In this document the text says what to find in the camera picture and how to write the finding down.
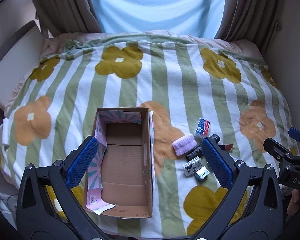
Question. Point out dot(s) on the floral striped blanket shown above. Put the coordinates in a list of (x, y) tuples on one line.
[(165, 80)]

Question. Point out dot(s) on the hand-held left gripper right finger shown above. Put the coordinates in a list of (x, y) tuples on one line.
[(217, 162)]

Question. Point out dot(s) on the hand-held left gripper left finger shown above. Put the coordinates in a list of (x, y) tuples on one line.
[(81, 162)]

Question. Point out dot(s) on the cardboard box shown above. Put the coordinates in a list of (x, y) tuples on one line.
[(125, 165)]

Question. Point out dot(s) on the clear plastic floss box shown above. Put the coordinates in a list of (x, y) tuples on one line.
[(203, 127)]

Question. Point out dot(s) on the red and black lipstick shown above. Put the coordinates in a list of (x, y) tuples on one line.
[(227, 146)]

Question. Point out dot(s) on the cream padded chair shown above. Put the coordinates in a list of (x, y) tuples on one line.
[(12, 62)]

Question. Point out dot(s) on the sheer white curtain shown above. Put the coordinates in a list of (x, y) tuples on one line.
[(155, 5)]

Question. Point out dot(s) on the black trash bag roll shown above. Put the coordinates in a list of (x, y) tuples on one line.
[(195, 152)]

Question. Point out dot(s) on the person's right hand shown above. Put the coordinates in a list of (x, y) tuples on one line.
[(294, 202)]

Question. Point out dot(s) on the brown curtain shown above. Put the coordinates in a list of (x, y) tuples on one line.
[(62, 5), (247, 10)]

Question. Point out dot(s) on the pink cloth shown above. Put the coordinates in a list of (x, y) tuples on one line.
[(183, 145)]

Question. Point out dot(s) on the white printed tissue packet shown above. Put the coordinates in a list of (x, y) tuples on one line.
[(191, 167)]

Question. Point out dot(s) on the small silver box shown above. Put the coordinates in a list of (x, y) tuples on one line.
[(202, 173)]

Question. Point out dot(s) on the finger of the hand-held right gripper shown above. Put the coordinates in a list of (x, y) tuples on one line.
[(299, 135), (275, 147)]

